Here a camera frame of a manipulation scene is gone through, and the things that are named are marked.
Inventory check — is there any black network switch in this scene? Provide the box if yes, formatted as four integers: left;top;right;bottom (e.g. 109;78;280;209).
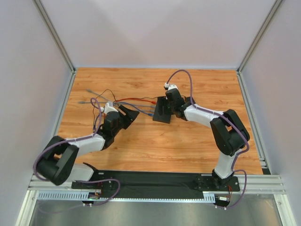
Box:
152;97;172;124

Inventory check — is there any blue ethernet cable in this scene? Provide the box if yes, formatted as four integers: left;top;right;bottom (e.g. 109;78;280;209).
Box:
93;101;153;132

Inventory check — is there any black power cable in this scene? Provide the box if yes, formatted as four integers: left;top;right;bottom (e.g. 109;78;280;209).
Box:
91;89;156;132

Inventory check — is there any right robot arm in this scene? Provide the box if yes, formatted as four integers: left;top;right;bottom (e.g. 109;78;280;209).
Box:
153;87;250;187

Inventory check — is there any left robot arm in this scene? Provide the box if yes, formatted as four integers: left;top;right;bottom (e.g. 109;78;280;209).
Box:
33;102;139;186

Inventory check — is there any black power adapter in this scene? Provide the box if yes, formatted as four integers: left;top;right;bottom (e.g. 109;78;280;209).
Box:
184;97;191;104

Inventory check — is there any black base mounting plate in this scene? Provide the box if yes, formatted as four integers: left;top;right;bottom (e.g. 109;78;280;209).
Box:
71;170;240;199

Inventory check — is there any red ethernet cable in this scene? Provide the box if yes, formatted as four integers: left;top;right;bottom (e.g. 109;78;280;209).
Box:
112;97;158;105

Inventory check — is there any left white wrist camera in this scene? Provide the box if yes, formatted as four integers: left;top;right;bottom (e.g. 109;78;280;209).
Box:
101;102;118;115

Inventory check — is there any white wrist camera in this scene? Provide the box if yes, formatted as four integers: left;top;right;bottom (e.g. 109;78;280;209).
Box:
101;102;118;115
164;82;178;91

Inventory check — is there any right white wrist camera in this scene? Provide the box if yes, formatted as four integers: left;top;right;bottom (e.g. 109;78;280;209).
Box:
164;82;178;91

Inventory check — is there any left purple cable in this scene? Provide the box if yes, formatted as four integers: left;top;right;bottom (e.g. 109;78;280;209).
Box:
32;97;122;207

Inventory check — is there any upper grey ethernet cable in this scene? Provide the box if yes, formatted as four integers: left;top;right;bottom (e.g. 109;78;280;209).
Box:
86;89;156;113

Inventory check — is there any right aluminium frame post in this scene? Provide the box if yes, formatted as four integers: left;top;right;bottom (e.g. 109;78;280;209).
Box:
237;0;285;73

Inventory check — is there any aluminium frame post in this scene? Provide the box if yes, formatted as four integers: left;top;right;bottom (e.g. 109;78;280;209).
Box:
32;0;77;71
237;0;285;73

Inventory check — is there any slotted cable duct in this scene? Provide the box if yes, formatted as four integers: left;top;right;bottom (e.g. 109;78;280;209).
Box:
37;191;230;203

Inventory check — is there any left aluminium frame post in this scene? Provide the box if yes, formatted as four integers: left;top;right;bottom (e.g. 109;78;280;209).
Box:
32;0;77;71

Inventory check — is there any front aluminium rail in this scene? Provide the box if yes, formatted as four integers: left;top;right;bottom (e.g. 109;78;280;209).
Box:
29;174;285;194

